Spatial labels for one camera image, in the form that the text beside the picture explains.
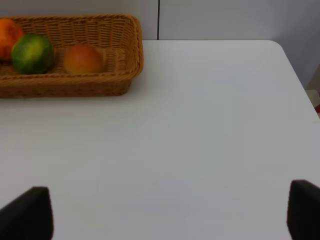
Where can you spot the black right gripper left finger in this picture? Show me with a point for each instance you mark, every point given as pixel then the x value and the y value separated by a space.
pixel 28 217

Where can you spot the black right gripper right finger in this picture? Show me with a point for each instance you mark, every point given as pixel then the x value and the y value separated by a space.
pixel 303 210

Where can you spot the green mango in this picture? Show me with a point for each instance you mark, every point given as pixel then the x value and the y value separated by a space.
pixel 32 54

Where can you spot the orange tangerine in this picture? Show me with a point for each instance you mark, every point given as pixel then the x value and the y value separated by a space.
pixel 10 33

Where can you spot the red and blue floor object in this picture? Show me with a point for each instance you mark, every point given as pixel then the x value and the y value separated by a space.
pixel 317 109

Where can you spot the tan wicker basket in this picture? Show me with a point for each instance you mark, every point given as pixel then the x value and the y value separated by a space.
pixel 117 37

